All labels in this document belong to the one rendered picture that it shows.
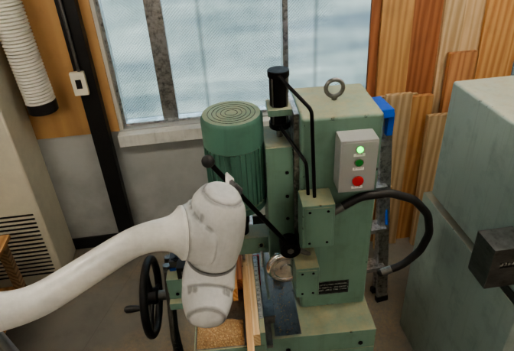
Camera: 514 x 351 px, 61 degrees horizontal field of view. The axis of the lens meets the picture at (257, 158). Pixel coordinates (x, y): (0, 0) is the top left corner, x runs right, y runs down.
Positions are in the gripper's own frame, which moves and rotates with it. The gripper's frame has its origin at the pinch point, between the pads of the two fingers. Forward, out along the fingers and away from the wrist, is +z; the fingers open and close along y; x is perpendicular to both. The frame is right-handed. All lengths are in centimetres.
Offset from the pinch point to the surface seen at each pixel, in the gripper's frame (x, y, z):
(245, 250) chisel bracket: -30.6, -12.5, 10.3
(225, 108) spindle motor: 10.0, 14.3, 17.4
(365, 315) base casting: -71, 5, -2
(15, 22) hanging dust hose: 72, -62, 121
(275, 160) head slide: -7.8, 17.4, 7.2
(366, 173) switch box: -21.5, 36.0, -2.8
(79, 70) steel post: 37, -62, 128
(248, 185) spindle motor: -8.4, 6.6, 5.8
